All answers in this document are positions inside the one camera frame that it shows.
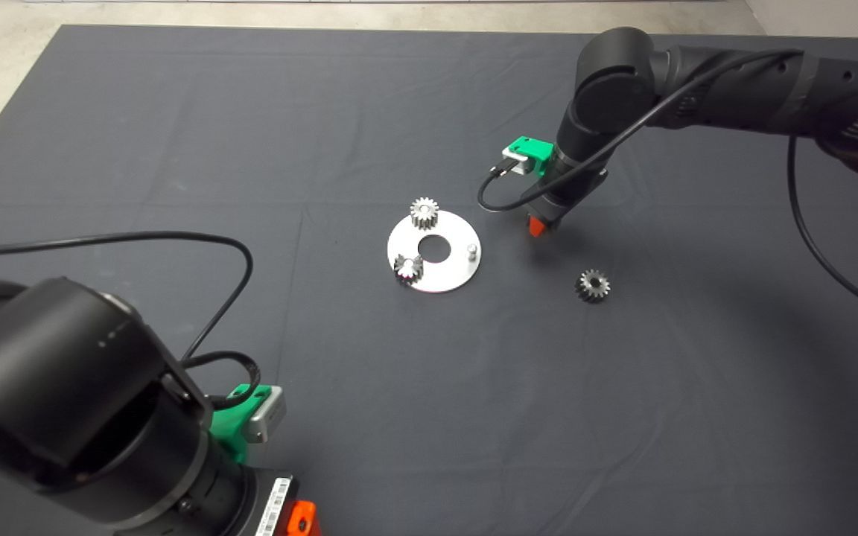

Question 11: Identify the green left camera mount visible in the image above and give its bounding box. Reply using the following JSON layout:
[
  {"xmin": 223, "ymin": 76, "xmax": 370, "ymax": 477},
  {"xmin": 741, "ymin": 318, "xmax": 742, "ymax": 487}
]
[{"xmin": 209, "ymin": 381, "xmax": 275, "ymax": 462}]

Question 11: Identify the green right camera mount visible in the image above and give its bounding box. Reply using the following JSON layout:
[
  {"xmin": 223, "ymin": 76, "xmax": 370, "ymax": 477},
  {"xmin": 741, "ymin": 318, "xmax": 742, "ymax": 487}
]
[{"xmin": 509, "ymin": 136, "xmax": 555, "ymax": 178}]

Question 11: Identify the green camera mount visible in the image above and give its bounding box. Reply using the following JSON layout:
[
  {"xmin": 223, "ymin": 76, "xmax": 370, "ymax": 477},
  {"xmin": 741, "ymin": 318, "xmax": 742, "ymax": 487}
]
[
  {"xmin": 509, "ymin": 136, "xmax": 555, "ymax": 178},
  {"xmin": 209, "ymin": 381, "xmax": 275, "ymax": 462}
]

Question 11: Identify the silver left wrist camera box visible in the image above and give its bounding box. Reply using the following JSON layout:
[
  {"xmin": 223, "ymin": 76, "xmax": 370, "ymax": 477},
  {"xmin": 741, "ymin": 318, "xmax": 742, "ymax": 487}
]
[{"xmin": 245, "ymin": 387, "xmax": 287, "ymax": 441}]

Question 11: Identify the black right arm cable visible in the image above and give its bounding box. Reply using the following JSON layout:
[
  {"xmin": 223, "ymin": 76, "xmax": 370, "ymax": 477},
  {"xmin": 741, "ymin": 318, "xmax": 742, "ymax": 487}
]
[{"xmin": 477, "ymin": 48, "xmax": 858, "ymax": 322}]

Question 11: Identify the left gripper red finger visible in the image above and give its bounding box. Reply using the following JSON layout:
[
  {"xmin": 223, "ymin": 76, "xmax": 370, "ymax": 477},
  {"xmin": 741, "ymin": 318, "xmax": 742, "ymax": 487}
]
[{"xmin": 284, "ymin": 497, "xmax": 320, "ymax": 536}]

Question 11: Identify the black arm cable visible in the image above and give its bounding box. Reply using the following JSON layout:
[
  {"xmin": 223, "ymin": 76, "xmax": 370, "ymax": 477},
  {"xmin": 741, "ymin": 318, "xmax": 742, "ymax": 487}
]
[
  {"xmin": 0, "ymin": 229, "xmax": 262, "ymax": 406},
  {"xmin": 477, "ymin": 48, "xmax": 858, "ymax": 322}
]

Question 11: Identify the small dark steel gear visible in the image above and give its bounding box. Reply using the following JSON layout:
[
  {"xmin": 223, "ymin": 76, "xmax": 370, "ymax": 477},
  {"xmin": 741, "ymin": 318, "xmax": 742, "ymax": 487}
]
[{"xmin": 576, "ymin": 269, "xmax": 611, "ymax": 304}]

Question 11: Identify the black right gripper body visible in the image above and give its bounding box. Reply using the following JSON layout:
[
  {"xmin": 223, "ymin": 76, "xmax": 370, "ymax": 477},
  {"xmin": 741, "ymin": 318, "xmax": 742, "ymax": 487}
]
[{"xmin": 521, "ymin": 170, "xmax": 608, "ymax": 223}]

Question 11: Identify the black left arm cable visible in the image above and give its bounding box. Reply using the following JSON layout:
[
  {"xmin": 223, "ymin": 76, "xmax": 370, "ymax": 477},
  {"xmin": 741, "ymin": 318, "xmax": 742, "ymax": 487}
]
[{"xmin": 0, "ymin": 229, "xmax": 262, "ymax": 406}]

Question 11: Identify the round metal plate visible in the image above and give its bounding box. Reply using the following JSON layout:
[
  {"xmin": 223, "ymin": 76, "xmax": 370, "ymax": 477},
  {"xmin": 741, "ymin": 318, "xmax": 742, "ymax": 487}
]
[{"xmin": 387, "ymin": 211, "xmax": 482, "ymax": 293}]

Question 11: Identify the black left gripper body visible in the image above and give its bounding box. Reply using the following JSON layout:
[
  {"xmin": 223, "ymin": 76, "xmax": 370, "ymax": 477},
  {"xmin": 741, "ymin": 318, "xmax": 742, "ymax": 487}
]
[{"xmin": 229, "ymin": 465, "xmax": 300, "ymax": 536}]

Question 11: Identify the dark grey table cloth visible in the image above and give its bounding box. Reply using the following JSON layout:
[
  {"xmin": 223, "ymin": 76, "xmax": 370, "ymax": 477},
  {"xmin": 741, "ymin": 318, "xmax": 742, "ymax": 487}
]
[{"xmin": 0, "ymin": 22, "xmax": 858, "ymax": 536}]

